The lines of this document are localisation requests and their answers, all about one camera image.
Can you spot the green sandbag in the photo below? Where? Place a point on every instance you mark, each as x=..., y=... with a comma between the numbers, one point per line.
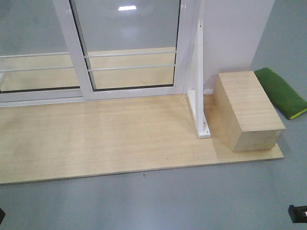
x=281, y=94

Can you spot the white triangular support bracket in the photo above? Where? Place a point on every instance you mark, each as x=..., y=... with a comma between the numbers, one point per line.
x=195, y=88

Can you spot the light wooden base platform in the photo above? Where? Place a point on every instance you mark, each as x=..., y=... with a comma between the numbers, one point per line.
x=71, y=140

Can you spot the white fixed glass door panel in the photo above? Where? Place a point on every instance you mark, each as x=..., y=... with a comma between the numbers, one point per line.
x=35, y=63

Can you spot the white sliding glass door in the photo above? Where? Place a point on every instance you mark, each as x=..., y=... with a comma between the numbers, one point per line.
x=71, y=34

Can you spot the light wooden block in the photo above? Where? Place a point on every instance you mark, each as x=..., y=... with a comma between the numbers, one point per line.
x=249, y=118

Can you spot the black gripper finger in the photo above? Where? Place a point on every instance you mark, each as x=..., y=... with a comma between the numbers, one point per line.
x=298, y=214
x=2, y=215

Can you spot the white partition wall panel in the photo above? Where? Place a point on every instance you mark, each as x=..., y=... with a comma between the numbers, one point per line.
x=232, y=32

